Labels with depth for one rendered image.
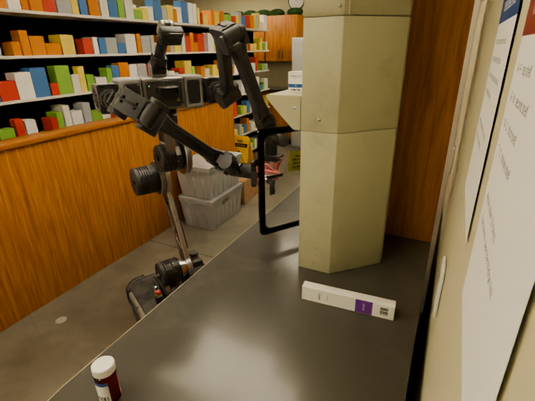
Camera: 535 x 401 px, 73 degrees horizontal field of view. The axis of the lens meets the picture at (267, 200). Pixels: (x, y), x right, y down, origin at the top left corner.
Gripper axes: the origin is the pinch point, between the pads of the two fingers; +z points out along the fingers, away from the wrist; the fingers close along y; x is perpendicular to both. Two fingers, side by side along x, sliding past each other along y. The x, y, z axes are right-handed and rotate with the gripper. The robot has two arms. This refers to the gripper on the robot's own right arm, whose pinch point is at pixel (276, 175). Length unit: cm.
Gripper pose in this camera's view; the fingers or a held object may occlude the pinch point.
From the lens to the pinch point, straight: 135.3
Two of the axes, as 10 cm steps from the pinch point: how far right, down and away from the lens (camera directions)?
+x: 4.5, -3.5, 8.2
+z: 8.9, 1.6, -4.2
